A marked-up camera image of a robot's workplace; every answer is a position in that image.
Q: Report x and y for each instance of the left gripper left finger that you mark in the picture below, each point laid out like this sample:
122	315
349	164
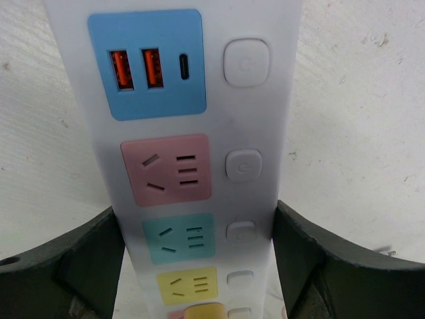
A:
74	275

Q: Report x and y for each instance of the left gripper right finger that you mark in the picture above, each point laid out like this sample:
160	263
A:
323	275

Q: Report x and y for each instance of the yellow cube plug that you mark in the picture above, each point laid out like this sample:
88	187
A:
206	311

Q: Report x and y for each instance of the white power strip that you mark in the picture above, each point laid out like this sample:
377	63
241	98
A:
186	103

